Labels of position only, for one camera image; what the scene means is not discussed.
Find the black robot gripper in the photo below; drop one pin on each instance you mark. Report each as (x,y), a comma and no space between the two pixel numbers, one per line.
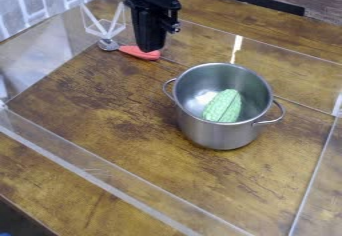
(152,26)

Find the black strip on table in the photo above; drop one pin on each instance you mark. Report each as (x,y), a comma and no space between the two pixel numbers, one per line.
(276,5)

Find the green bitter gourd toy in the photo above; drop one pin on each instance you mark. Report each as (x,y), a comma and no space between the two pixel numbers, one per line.
(224,107)

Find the clear acrylic barrier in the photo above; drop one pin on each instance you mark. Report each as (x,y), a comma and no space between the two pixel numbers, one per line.
(93,160)

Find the pink handled metal spoon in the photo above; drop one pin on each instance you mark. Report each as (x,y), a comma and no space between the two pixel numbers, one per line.
(109,45)

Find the stainless steel pot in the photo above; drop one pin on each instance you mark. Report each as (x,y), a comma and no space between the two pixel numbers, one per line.
(193,88)

